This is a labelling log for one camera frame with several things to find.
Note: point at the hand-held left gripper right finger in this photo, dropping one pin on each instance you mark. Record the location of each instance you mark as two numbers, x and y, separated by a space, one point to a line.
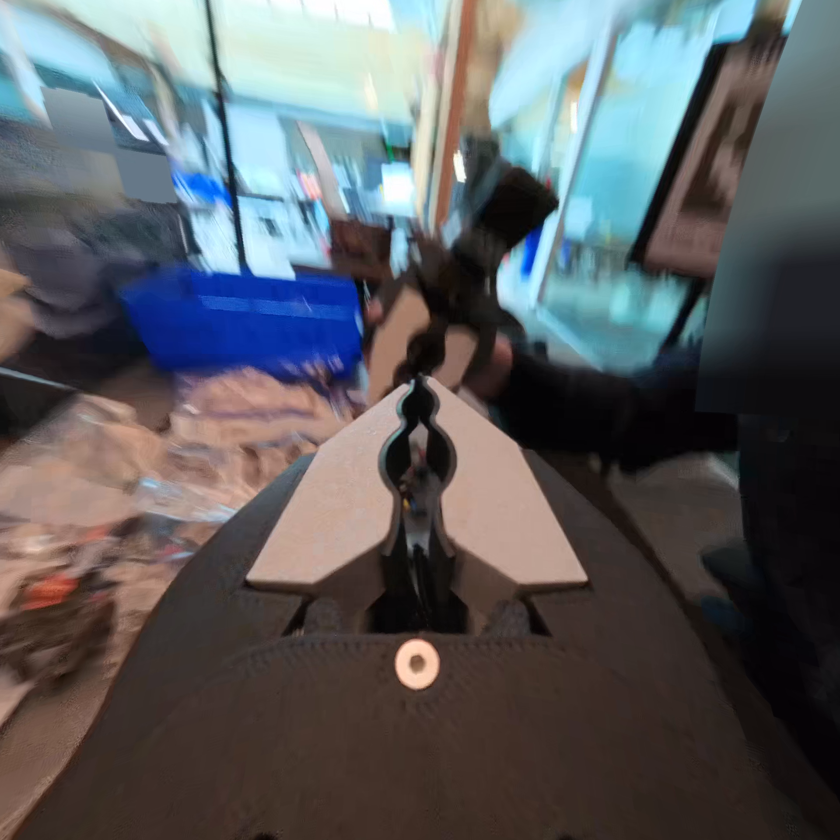
512 518

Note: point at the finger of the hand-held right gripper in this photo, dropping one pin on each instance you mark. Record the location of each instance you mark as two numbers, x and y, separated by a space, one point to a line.
459 358
394 334

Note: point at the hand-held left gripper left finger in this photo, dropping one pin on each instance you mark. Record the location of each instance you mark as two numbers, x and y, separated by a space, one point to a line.
328 518

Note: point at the multicolour lego assembly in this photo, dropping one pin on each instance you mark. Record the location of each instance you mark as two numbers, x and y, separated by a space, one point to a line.
420 485

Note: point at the person's right forearm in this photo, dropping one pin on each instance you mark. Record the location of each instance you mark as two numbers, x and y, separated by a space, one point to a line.
590 413

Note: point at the large labelled bag of lego parts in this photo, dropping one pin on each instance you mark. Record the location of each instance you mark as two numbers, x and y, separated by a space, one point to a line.
262 407

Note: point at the clear bag of black lego parts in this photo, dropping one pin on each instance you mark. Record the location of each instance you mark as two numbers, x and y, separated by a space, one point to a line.
59 610

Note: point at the person's right hand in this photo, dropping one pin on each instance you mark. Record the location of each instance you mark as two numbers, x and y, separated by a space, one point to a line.
495 371

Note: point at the wooden pillar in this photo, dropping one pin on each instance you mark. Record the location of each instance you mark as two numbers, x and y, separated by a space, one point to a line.
453 98

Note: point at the blue plastic bin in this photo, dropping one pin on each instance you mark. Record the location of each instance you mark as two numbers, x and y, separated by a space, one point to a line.
249 315

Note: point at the black window frame post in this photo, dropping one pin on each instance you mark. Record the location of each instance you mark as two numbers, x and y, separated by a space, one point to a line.
226 131

